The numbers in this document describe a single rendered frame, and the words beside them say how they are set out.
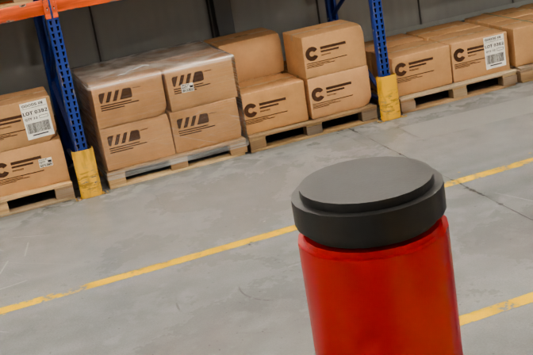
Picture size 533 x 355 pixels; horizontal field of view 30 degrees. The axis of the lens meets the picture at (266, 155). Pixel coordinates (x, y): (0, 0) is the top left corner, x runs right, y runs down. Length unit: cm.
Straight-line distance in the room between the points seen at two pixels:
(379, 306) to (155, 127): 786
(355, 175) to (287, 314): 521
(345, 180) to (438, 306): 5
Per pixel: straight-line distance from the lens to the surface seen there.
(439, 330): 33
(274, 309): 561
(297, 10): 984
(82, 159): 802
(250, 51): 884
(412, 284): 32
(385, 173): 33
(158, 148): 820
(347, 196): 31
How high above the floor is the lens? 245
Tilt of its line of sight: 17 degrees down
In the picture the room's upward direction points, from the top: 9 degrees counter-clockwise
